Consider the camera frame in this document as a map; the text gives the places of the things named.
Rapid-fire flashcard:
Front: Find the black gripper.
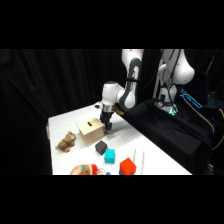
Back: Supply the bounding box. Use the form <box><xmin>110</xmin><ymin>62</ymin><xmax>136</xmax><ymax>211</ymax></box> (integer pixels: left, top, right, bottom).
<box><xmin>98</xmin><ymin>110</ymin><xmax>116</xmax><ymax>133</ymax></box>

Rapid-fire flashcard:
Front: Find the light wooden box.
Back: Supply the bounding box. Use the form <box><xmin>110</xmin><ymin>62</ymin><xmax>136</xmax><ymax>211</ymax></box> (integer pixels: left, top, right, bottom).
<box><xmin>75</xmin><ymin>117</ymin><xmax>108</xmax><ymax>147</ymax></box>

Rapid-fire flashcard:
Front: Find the dark grey cube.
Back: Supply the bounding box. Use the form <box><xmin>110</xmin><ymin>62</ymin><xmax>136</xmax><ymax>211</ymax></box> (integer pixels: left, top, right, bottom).
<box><xmin>94</xmin><ymin>140</ymin><xmax>108</xmax><ymax>156</ymax></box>

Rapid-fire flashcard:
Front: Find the teal cube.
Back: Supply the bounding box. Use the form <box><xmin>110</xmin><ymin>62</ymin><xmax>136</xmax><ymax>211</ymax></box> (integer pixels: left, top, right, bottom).
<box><xmin>104</xmin><ymin>148</ymin><xmax>116</xmax><ymax>165</ymax></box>

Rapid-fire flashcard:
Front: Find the red plastic toy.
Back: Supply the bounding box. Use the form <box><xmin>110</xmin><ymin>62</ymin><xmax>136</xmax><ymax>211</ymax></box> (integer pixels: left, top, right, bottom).
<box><xmin>91</xmin><ymin>164</ymin><xmax>106</xmax><ymax>176</ymax></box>

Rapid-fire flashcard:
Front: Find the brown plush tiger toy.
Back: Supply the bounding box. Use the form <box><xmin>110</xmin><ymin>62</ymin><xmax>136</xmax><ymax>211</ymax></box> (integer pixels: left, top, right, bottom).
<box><xmin>55</xmin><ymin>130</ymin><xmax>77</xmax><ymax>154</ymax></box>

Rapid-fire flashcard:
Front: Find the orange cube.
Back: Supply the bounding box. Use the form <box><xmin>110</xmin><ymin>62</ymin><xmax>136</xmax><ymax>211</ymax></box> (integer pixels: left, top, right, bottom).
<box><xmin>119</xmin><ymin>157</ymin><xmax>137</xmax><ymax>176</ymax></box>

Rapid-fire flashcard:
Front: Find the clear acrylic stand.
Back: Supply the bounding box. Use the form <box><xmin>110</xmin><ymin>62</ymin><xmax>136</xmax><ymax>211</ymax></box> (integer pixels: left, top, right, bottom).
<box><xmin>132</xmin><ymin>148</ymin><xmax>146</xmax><ymax>176</ymax></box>

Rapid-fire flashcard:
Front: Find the round orange toy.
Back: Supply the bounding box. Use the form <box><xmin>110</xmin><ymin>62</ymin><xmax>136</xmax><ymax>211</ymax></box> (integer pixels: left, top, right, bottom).
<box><xmin>70</xmin><ymin>163</ymin><xmax>94</xmax><ymax>176</ymax></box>

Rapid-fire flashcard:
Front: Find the black cloth covered stand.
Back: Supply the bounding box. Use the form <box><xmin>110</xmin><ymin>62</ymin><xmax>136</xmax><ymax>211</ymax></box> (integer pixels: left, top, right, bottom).
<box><xmin>124</xmin><ymin>98</ymin><xmax>215</xmax><ymax>176</ymax></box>

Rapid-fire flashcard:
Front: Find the blue lit device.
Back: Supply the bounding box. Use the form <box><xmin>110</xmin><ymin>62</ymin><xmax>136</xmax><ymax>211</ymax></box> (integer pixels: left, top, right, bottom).
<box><xmin>179</xmin><ymin>88</ymin><xmax>204</xmax><ymax>110</ymax></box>

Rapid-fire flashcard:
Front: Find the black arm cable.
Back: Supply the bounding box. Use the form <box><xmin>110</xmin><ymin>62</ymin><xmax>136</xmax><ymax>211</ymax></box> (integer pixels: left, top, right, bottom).
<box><xmin>159</xmin><ymin>49</ymin><xmax>184</xmax><ymax>104</ymax></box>

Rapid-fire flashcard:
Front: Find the yellow cable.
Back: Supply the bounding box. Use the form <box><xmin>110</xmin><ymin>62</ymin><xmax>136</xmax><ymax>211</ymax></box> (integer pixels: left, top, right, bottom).
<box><xmin>211</xmin><ymin>109</ymin><xmax>224</xmax><ymax>152</ymax></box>

